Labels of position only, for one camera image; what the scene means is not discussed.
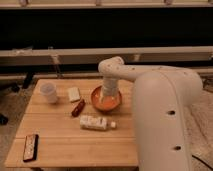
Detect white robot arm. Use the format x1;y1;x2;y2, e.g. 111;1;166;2
98;56;203;171

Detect white plastic cup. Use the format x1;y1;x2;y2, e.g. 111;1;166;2
39;82;58;104

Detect white plastic bottle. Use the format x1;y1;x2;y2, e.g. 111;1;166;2
80;115;117;131

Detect black cable on floor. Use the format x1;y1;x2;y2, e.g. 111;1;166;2
191;153;213;171

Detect red-brown snack packet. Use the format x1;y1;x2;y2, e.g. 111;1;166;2
71;99;85;117

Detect orange ceramic bowl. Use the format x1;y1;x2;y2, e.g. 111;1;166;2
91;87;122;112

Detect white rectangular sponge block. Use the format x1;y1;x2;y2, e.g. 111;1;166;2
68;87;81;102

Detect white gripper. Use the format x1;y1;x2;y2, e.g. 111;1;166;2
99;77;118;103

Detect wooden table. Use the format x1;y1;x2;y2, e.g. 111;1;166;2
5;79;138;168

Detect grey metal rail bench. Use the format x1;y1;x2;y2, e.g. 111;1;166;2
0;46;213;75

